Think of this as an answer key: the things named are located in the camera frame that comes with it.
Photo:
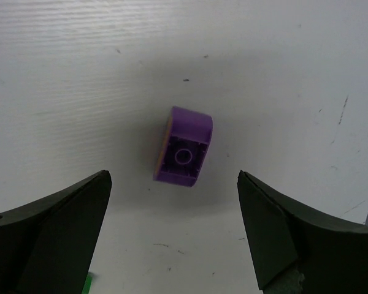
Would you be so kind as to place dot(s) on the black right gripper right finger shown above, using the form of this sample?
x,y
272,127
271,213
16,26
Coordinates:
x,y
298,249

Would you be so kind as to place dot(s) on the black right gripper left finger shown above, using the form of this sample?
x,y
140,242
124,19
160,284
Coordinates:
x,y
46,246

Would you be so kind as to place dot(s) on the purple curved lego brick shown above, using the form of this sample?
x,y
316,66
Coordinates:
x,y
185,144

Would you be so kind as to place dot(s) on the green lego brick right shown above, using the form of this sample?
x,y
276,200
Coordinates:
x,y
88,282

